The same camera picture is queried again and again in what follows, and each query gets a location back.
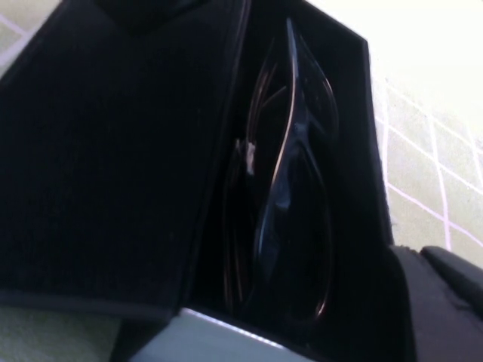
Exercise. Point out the black printed glasses case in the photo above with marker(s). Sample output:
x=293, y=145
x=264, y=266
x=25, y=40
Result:
x=113, y=151

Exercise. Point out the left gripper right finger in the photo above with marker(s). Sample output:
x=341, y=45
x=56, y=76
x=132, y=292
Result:
x=460, y=275

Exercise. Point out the black framed glasses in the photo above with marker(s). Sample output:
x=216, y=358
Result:
x=298, y=128

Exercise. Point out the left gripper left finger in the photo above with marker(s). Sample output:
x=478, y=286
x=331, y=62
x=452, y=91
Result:
x=434, y=324

